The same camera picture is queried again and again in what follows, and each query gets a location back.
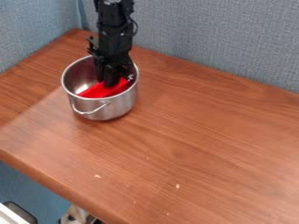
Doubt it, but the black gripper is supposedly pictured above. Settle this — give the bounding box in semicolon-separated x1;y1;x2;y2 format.
89;24;137;88

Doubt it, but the metal pot with handle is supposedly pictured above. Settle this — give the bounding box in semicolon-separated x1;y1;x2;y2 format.
61;56;141;121

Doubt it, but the red plastic block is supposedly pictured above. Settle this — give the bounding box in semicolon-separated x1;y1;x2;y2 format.
79;78;131;98

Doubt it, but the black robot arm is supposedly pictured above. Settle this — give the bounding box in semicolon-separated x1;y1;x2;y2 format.
89;0;138;88

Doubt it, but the white object under table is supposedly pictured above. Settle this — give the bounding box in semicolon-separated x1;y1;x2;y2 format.
58;205;106;224

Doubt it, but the black and silver equipment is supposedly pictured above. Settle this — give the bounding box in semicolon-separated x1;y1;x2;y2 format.
0;201;39;224

